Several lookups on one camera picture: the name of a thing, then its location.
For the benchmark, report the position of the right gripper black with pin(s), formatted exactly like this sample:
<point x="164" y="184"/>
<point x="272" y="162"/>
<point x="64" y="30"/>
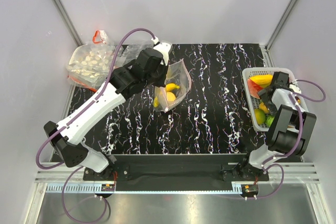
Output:
<point x="270" y="106"/>

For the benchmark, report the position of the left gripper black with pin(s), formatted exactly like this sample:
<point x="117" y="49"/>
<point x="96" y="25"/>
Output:
<point x="161" y="82"/>

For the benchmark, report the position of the yellow banana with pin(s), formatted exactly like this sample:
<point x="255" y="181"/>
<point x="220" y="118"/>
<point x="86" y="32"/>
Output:
<point x="169" y="88"/>

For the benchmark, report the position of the clear dotted zip bag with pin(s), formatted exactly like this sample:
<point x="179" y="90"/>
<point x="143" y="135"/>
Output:
<point x="177" y="73"/>

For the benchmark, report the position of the yellow lemon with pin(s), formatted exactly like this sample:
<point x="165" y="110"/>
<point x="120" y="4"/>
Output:
<point x="170" y="96"/>

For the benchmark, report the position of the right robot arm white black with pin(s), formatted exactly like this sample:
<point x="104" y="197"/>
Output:
<point x="289" y="133"/>

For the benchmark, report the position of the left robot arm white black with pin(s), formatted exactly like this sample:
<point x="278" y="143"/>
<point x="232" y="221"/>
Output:
<point x="67" y="135"/>

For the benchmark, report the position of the clear zip bag orange zipper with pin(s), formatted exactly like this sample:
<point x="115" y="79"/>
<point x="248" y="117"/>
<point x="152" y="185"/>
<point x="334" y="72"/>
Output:
<point x="131" y="52"/>

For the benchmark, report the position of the pile of dotted zip bags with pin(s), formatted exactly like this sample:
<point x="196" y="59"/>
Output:
<point x="90" y="64"/>

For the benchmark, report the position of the yellow orange mango slice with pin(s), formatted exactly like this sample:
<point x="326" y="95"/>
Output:
<point x="262" y="80"/>

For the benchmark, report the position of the watermelon slice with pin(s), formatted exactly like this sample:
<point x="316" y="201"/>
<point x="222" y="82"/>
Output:
<point x="253" y="89"/>

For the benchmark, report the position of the green yellow orange fruit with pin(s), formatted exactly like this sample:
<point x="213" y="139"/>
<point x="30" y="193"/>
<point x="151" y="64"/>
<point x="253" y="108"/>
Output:
<point x="260" y="116"/>

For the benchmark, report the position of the black marble pattern mat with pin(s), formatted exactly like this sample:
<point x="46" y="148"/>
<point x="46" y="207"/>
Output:
<point x="214" y="117"/>

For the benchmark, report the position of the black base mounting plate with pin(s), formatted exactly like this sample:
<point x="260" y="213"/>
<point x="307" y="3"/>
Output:
<point x="218" y="166"/>

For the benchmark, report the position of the right small connector box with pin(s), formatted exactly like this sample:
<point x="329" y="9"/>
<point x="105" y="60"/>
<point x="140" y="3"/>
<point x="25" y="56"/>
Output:
<point x="252" y="189"/>

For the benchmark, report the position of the small connector box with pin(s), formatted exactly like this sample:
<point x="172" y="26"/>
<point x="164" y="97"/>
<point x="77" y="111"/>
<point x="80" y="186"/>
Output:
<point x="252" y="189"/>
<point x="108" y="187"/>

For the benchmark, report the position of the left small connector box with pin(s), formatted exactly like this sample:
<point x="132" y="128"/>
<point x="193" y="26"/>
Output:
<point x="108" y="187"/>

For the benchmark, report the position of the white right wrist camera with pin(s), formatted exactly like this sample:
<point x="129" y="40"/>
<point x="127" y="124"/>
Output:
<point x="295" y="88"/>

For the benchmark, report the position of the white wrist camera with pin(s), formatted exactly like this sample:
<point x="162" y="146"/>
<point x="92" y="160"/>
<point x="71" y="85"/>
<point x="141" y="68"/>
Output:
<point x="165" y="49"/>
<point x="295" y="88"/>

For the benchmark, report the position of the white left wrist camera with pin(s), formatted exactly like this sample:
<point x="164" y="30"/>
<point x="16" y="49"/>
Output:
<point x="165" y="49"/>

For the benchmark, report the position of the right aluminium frame post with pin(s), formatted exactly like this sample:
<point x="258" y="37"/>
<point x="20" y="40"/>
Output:
<point x="283" y="19"/>

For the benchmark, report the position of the aluminium frame post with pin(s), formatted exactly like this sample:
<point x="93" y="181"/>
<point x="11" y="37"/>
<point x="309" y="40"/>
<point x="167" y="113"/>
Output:
<point x="283" y="19"/>
<point x="67" y="21"/>

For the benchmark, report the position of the left aluminium frame post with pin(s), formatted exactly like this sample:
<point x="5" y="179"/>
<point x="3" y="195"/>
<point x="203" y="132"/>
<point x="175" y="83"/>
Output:
<point x="67" y="21"/>

